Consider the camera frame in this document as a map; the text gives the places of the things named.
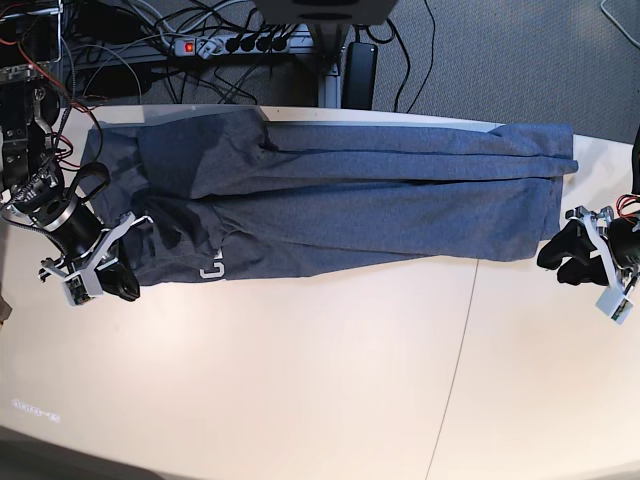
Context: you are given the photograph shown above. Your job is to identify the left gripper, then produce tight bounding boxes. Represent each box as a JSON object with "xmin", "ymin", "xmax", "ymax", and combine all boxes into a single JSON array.
[{"xmin": 537, "ymin": 194, "xmax": 639, "ymax": 290}]

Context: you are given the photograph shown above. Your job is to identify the blue grey T-shirt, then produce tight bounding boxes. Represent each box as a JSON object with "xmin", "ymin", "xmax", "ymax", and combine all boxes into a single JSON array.
[{"xmin": 82, "ymin": 109, "xmax": 578, "ymax": 286}]

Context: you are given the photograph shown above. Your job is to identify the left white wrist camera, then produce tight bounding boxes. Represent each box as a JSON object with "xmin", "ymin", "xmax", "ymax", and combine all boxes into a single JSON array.
[{"xmin": 596, "ymin": 287, "xmax": 634, "ymax": 325}]

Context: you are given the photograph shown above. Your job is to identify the aluminium frame post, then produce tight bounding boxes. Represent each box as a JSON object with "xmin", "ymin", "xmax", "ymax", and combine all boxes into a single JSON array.
[{"xmin": 307, "ymin": 23, "xmax": 348, "ymax": 109}]

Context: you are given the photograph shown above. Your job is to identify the white power strip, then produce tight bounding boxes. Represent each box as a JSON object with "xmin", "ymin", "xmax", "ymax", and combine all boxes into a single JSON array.
[{"xmin": 172, "ymin": 33, "xmax": 291, "ymax": 60}]

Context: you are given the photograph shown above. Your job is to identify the black camera mount housing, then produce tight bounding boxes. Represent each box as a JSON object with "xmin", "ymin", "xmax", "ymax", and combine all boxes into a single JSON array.
[{"xmin": 253, "ymin": 0, "xmax": 398, "ymax": 25}]

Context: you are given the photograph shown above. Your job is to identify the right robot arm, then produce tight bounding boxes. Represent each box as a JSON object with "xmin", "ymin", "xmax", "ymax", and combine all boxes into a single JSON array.
[{"xmin": 1, "ymin": 1, "xmax": 147, "ymax": 306}]

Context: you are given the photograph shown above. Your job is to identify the black power adapter brick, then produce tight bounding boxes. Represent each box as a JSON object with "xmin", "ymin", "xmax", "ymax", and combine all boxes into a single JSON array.
[{"xmin": 342, "ymin": 42, "xmax": 378, "ymax": 110}]

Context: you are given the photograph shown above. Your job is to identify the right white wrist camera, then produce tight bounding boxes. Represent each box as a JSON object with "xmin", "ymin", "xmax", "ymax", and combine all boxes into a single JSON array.
[{"xmin": 62, "ymin": 269, "xmax": 104, "ymax": 307}]

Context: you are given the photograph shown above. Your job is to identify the grey cable on carpet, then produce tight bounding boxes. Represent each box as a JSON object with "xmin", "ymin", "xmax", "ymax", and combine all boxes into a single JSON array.
[{"xmin": 599, "ymin": 0, "xmax": 640, "ymax": 51}]

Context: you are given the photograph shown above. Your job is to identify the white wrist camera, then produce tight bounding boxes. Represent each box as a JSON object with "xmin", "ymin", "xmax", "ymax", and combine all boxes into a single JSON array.
[
  {"xmin": 596, "ymin": 287, "xmax": 634, "ymax": 325},
  {"xmin": 62, "ymin": 269, "xmax": 104, "ymax": 307}
]

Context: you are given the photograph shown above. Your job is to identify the tangled black floor cables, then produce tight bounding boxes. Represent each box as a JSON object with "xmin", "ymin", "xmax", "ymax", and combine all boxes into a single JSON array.
[{"xmin": 59, "ymin": 0, "xmax": 321, "ymax": 106}]

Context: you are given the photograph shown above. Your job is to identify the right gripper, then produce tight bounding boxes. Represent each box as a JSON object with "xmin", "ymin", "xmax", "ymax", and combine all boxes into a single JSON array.
[{"xmin": 3, "ymin": 162, "xmax": 152, "ymax": 302}]

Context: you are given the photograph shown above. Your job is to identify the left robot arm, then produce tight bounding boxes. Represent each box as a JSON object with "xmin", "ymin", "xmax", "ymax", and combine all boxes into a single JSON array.
[{"xmin": 537, "ymin": 140, "xmax": 639, "ymax": 294}]

